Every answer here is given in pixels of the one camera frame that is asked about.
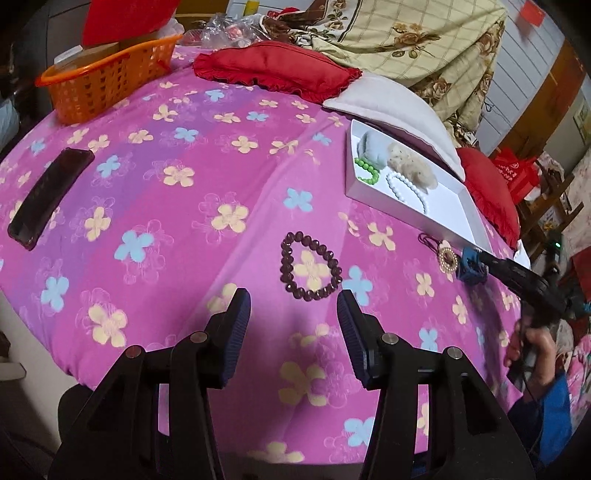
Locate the beige floral quilt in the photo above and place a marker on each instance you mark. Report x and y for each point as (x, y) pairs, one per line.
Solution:
(415, 41)

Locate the pale green cloth pouch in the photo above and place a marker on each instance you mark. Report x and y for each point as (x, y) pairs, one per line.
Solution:
(373, 148)

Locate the clear plastic bag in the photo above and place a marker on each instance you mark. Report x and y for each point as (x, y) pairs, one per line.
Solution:
(228, 27)

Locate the person's right hand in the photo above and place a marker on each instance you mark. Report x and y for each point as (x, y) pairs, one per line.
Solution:
(538, 350)

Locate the white pillow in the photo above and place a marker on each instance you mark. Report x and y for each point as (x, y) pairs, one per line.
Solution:
(397, 110)

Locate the orange plastic basket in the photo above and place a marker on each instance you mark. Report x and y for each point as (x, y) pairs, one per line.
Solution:
(104, 78)

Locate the white jewelry tray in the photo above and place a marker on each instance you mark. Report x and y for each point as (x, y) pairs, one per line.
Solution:
(415, 184)

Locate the red gift bag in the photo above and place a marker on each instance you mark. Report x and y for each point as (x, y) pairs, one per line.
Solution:
(517, 173)

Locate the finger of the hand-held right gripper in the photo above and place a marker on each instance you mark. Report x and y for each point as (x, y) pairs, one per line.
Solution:
(471, 267)

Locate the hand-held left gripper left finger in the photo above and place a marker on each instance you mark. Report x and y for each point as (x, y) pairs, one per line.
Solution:
(236, 336)

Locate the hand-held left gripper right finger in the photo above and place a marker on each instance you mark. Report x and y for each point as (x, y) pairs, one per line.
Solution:
(353, 337)

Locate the round gold pendant charm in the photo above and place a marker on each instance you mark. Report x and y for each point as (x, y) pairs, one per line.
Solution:
(447, 260)

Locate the pink floral bedsheet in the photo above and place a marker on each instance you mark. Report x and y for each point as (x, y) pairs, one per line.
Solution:
(184, 207)

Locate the red ruffled cushion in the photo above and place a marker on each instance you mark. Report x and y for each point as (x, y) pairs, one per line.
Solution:
(491, 194)
(272, 69)

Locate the beige fluffy ornament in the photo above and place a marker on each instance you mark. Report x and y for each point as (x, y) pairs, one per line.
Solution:
(411, 166)

